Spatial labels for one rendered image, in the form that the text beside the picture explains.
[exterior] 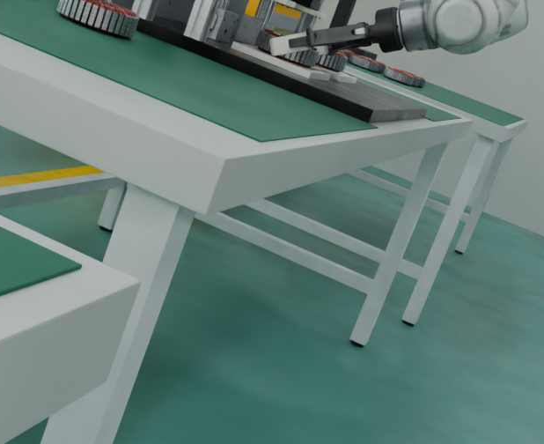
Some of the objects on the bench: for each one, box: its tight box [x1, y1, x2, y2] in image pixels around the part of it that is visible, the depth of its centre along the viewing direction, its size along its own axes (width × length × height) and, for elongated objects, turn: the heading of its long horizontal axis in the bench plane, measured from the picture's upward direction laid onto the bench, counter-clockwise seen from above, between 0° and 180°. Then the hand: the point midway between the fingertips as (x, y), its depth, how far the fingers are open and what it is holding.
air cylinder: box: [208, 7, 239, 42], centre depth 178 cm, size 5×8×6 cm
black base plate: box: [136, 16, 428, 123], centre depth 188 cm, size 47×64×2 cm
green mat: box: [0, 0, 379, 143], centre depth 131 cm, size 94×61×1 cm, turn 16°
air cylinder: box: [234, 14, 275, 46], centre depth 201 cm, size 5×8×6 cm
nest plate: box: [312, 64, 357, 84], centre depth 198 cm, size 15×15×1 cm
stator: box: [255, 29, 320, 68], centre depth 175 cm, size 11×11×4 cm
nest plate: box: [232, 41, 331, 81], centre depth 175 cm, size 15×15×1 cm
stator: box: [56, 0, 139, 39], centre depth 138 cm, size 11×11×4 cm
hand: (289, 48), depth 175 cm, fingers open, 12 cm apart
